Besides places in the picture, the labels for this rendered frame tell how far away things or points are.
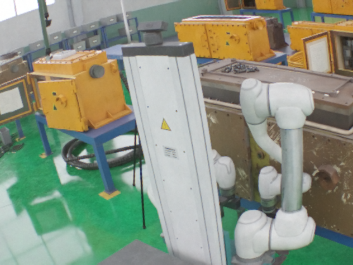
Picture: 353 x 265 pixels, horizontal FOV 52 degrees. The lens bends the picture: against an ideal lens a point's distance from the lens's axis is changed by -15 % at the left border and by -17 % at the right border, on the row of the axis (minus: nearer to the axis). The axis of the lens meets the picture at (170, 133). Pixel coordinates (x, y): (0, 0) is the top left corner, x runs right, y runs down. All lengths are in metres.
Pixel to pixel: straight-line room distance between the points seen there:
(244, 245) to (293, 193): 0.33
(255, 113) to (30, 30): 9.67
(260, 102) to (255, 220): 0.52
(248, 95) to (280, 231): 0.61
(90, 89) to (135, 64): 2.72
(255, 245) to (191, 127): 0.64
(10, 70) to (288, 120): 5.86
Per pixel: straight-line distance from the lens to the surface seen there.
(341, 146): 1.90
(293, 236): 1.78
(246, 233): 1.79
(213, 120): 2.45
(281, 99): 1.58
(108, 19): 10.90
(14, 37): 10.82
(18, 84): 5.48
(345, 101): 1.98
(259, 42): 6.04
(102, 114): 4.44
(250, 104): 1.62
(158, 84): 1.57
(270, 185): 2.02
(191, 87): 1.46
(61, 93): 4.30
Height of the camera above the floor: 2.03
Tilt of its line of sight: 22 degrees down
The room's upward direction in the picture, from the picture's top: 11 degrees counter-clockwise
